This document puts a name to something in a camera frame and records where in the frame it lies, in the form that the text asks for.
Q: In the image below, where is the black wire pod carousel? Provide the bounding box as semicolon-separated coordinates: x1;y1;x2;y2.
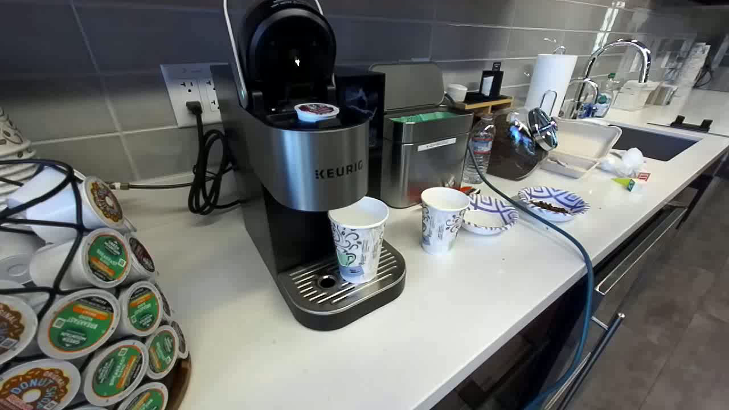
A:
0;158;194;410

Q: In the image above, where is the silver black Keurig coffee machine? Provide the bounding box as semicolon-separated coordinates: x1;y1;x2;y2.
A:
221;0;408;332

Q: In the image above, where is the silver metal tea box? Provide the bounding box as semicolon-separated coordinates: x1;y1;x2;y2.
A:
378;106;476;212

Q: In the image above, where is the dark kitchen sink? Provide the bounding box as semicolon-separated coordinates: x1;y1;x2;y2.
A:
614;122;703;163

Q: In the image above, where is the black power cord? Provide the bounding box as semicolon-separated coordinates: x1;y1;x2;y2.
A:
184;99;240;216

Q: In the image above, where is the white coffee pod red lid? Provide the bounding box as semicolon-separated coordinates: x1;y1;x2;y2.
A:
292;99;343;127

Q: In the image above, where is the blue patterned ceramic bowl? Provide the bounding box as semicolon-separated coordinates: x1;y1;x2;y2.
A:
461;188;520;240

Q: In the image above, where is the brown lid coffee pod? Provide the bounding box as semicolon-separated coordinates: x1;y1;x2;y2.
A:
0;293;40;369
4;167;131;245

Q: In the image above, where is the silver jug lid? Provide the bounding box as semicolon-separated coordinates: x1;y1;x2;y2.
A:
526;106;561;151

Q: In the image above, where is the blue cable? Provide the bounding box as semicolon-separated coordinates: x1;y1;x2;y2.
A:
465;140;598;410

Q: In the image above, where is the small patterned paper cup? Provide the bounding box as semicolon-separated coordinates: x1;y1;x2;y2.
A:
420;184;474;255

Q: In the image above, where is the dark lid coffee pod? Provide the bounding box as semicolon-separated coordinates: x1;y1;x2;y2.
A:
125;234;159;277

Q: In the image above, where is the short metal drawer handle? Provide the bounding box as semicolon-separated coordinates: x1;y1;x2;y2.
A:
557;309;629;410

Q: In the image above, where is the white wall outlet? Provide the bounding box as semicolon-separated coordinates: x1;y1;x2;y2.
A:
159;62;227;127

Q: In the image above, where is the tall patterned paper cup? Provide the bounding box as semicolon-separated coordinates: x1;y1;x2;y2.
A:
326;196;393;287

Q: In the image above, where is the clear plastic bottle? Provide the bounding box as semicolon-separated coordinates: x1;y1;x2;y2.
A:
467;112;499;184

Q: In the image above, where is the wooden shelf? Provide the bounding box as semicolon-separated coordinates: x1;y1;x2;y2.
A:
453;94;516;115

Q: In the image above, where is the black countertop device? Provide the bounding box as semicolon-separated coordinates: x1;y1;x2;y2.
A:
667;112;719;136

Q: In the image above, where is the long metal drawer handle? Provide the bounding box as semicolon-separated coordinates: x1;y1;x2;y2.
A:
595;203;691;298

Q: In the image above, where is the donut print coffee pod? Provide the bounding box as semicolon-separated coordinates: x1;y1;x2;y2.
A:
0;357;82;410

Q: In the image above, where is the crumpled white napkin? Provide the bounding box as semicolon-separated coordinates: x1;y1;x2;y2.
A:
598;146;647;178

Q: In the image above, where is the thin grey cord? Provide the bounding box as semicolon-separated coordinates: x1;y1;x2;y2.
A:
110;172;198;194

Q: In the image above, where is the silver appliance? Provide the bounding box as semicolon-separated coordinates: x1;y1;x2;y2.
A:
369;62;448;115

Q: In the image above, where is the black bottle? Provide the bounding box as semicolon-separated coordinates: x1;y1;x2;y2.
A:
479;62;507;99

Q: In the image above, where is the small white cup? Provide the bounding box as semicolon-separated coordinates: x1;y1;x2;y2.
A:
445;82;473;106

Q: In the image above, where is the white paper towel roll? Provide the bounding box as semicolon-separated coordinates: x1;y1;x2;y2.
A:
525;50;581;120

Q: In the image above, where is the blue patterned ceramic plate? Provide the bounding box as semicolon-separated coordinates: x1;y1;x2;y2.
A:
517;184;591;226

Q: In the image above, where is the green lid coffee pod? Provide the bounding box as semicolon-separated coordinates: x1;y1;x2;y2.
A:
36;287;124;361
80;336;150;407
28;227;137;291
116;279;166;340
145;324;182;381
116;381;171;410

